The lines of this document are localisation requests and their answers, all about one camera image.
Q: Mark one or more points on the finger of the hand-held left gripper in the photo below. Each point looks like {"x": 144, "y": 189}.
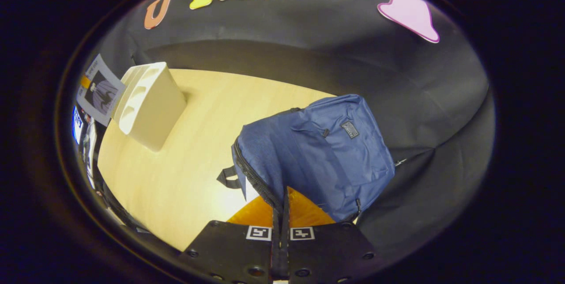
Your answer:
{"x": 85, "y": 82}

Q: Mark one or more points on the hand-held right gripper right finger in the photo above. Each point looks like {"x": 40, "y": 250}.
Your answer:
{"x": 331, "y": 253}

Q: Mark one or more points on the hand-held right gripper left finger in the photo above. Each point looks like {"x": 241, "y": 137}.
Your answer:
{"x": 234, "y": 253}

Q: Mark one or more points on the white plastic bookshelf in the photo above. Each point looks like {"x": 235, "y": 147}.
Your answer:
{"x": 154, "y": 111}

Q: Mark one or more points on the blue schoolbag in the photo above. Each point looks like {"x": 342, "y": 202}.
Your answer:
{"x": 318, "y": 156}

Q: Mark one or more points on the black backdrop cloth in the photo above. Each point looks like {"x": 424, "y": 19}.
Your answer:
{"x": 331, "y": 54}

